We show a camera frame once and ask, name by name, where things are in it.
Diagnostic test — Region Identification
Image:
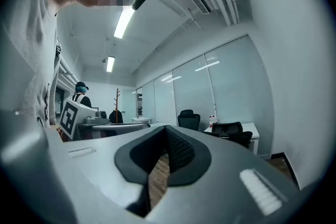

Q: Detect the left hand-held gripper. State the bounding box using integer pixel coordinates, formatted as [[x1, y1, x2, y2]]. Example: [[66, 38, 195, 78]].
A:
[[59, 98, 152, 141]]

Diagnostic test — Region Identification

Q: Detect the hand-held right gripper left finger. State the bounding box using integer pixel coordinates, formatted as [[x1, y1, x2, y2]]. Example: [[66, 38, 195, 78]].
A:
[[44, 124, 167, 224]]

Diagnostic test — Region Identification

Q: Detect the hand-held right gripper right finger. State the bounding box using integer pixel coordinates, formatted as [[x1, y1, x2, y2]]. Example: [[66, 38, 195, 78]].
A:
[[145, 124, 300, 224]]

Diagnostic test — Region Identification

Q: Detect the black office chair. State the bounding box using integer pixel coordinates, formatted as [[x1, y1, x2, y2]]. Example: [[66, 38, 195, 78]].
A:
[[177, 109, 201, 132], [203, 121, 253, 150]]

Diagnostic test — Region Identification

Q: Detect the black jacket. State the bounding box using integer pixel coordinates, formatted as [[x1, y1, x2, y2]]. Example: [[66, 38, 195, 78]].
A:
[[108, 109, 124, 124]]

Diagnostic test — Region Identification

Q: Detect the small white table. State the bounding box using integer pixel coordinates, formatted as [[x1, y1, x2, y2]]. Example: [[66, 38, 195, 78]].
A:
[[131, 116, 152, 124]]

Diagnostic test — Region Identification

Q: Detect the wooden coat rack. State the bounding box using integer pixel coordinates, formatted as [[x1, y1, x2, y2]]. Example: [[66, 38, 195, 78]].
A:
[[113, 88, 122, 113]]

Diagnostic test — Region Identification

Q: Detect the short ceiling light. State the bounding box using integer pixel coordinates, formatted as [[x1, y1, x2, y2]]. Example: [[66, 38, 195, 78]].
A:
[[106, 55, 116, 73]]

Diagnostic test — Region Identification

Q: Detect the long ceiling light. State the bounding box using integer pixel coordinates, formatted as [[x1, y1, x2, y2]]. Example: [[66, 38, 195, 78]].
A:
[[113, 6, 136, 40]]

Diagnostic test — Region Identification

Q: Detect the person's white shirt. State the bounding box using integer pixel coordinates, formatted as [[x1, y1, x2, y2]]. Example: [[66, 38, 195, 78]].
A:
[[0, 0, 64, 130]]

